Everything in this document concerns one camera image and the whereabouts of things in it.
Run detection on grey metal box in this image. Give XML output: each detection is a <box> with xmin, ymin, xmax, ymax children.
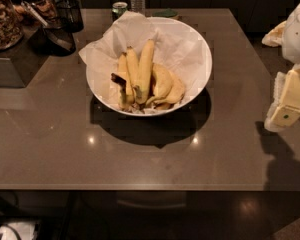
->
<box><xmin>0</xmin><ymin>29</ymin><xmax>49</xmax><ymax>88</ymax></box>

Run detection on white paper liner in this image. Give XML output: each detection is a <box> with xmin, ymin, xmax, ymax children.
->
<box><xmin>79</xmin><ymin>11</ymin><xmax>212</xmax><ymax>117</ymax></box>

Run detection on green soda can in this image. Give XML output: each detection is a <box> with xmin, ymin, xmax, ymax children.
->
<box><xmin>112</xmin><ymin>2</ymin><xmax>128</xmax><ymax>20</ymax></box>

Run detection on dark green lid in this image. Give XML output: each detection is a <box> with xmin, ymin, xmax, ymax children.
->
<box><xmin>152</xmin><ymin>8</ymin><xmax>178</xmax><ymax>19</ymax></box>

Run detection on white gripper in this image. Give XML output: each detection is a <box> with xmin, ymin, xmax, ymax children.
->
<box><xmin>262</xmin><ymin>3</ymin><xmax>300</xmax><ymax>132</ymax></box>

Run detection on white cloth under table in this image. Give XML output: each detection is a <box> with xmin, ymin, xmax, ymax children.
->
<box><xmin>0</xmin><ymin>221</ymin><xmax>40</xmax><ymax>240</ymax></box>

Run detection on tall yellow banana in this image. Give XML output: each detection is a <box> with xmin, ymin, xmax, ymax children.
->
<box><xmin>133</xmin><ymin>39</ymin><xmax>154</xmax><ymax>104</ymax></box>

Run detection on white bowl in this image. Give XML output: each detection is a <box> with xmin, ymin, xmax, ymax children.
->
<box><xmin>80</xmin><ymin>14</ymin><xmax>212</xmax><ymax>112</ymax></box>

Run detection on right curved yellow banana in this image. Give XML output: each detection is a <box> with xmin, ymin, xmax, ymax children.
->
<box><xmin>154</xmin><ymin>71</ymin><xmax>186</xmax><ymax>105</ymax></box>

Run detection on black mesh cup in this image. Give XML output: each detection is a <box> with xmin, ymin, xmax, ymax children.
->
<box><xmin>57</xmin><ymin>0</ymin><xmax>84</xmax><ymax>33</ymax></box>

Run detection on black scoop tray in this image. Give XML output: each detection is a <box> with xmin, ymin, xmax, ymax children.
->
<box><xmin>42</xmin><ymin>28</ymin><xmax>76</xmax><ymax>57</ymax></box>

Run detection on glass snack jar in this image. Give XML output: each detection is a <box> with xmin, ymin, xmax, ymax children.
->
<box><xmin>21</xmin><ymin>0</ymin><xmax>62</xmax><ymax>29</ymax></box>

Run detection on curved yellow banana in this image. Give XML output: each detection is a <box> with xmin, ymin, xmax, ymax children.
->
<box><xmin>146</xmin><ymin>64</ymin><xmax>173</xmax><ymax>106</ymax></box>
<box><xmin>154</xmin><ymin>71</ymin><xmax>186</xmax><ymax>105</ymax></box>

